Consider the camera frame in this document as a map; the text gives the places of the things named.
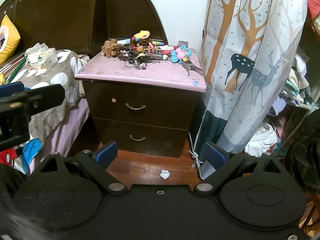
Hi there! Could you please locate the crumpled white paper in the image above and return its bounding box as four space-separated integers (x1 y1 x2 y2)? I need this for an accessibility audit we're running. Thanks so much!
160 169 170 180

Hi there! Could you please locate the blue pink teether toy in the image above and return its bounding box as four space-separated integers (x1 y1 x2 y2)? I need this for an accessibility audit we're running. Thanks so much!
170 45 192 64

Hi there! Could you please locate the black key bunch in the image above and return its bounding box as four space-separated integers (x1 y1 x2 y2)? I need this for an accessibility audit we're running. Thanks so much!
124 49 148 70

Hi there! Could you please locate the deer print curtain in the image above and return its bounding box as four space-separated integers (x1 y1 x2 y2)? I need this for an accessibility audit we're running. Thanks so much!
189 0 308 179

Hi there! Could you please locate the wooden burr puzzle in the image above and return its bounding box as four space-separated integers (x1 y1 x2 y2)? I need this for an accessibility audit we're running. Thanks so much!
101 39 120 58

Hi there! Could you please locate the lower drawer brass handle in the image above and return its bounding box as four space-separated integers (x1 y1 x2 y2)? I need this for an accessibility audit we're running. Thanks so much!
129 134 146 142

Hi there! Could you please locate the brown bead bracelet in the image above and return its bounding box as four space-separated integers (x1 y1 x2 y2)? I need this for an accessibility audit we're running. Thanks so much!
117 43 132 61

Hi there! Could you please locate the grey polka dot blanket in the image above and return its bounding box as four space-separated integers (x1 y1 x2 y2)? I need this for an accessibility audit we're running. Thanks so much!
12 50 84 142

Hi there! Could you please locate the upper drawer brass handle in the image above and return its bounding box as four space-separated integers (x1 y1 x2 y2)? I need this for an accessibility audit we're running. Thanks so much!
125 103 146 111

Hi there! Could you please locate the white blue tube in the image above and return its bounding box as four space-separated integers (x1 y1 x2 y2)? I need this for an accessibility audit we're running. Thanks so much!
117 38 131 45

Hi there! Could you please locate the drawer brass handle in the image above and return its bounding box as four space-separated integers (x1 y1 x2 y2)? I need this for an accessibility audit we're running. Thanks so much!
125 103 146 111
129 134 146 142

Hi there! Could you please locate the yellow pillow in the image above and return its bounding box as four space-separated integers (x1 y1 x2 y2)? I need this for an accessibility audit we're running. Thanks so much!
0 15 21 64

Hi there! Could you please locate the white rectangular box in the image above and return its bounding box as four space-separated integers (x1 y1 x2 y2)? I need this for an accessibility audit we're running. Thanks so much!
158 45 175 51

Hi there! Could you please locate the yellow duck rattle toy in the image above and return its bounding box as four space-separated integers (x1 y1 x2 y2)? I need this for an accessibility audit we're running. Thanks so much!
134 30 150 40

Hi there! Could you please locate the white tissue pack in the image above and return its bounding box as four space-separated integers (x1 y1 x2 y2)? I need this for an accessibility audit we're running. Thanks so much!
24 43 58 71

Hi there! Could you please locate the pile of clothes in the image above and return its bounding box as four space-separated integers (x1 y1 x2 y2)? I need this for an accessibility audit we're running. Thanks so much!
244 48 312 157

